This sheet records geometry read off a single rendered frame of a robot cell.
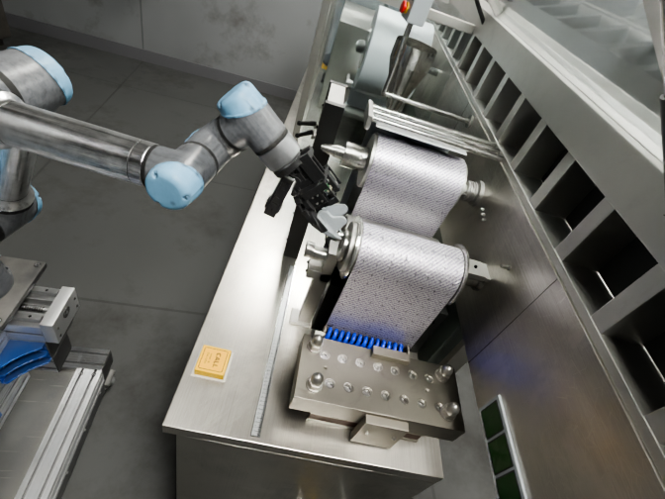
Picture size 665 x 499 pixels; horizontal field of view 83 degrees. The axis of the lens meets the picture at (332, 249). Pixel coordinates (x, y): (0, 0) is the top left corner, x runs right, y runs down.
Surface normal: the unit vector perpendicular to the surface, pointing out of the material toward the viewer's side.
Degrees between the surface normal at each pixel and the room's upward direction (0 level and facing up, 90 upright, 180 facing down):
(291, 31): 90
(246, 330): 0
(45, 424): 0
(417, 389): 0
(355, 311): 90
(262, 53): 90
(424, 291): 90
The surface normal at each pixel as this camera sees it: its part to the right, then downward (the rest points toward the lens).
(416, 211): -0.09, 0.69
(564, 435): -0.96, -0.25
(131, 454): 0.28, -0.69
